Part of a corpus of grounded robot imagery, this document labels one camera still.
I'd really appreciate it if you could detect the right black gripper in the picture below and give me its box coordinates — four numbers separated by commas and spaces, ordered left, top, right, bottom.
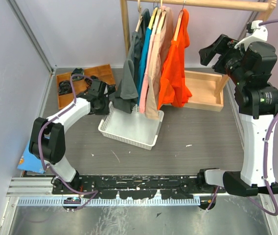
199, 33, 248, 86

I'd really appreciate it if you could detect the orange t shirt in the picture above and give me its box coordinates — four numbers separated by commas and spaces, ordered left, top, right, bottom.
157, 8, 192, 109

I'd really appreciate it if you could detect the wooden hanger with metal hook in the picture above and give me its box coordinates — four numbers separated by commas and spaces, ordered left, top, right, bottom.
173, 0, 186, 41

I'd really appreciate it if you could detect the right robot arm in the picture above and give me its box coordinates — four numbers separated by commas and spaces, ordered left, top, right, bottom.
197, 34, 278, 197

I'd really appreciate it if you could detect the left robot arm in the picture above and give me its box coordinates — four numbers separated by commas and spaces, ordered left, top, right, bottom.
29, 79, 116, 194

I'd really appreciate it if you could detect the grey t shirt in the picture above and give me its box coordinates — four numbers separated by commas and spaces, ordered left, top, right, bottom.
110, 8, 150, 114

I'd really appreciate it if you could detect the pink t shirt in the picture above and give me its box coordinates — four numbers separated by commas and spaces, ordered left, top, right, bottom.
139, 33, 161, 119

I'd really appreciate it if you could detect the beige t shirt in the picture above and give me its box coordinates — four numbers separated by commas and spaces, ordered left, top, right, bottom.
156, 6, 174, 106

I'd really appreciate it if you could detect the blue t shirt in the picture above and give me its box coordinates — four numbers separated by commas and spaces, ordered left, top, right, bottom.
137, 27, 152, 105

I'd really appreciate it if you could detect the wooden hanger blue shirt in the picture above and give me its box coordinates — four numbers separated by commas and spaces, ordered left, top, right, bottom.
148, 4, 159, 30

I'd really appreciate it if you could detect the wooden hanger grey shirt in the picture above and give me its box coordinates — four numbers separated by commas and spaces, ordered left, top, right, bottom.
135, 0, 143, 32

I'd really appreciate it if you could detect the brown wooden compartment tray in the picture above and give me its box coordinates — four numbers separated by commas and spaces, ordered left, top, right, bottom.
56, 64, 116, 110

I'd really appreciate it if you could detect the rolled dark sock top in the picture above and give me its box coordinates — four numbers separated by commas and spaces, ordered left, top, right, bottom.
71, 68, 84, 76

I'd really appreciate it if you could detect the rolled black sock left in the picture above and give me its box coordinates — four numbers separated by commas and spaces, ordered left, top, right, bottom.
58, 80, 72, 95

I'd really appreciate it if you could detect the white plastic basket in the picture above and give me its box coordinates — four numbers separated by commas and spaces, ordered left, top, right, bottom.
98, 103, 164, 150

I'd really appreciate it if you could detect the wooden clothes rack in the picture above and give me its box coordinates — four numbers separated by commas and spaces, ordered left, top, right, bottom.
119, 0, 278, 113

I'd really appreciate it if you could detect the blue patterned cloth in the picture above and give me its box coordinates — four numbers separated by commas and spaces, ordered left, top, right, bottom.
17, 142, 45, 174

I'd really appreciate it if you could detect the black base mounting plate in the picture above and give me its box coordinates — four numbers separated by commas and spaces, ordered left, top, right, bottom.
51, 174, 227, 199

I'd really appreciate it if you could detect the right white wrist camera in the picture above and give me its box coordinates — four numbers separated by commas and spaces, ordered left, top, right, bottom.
234, 20, 268, 50

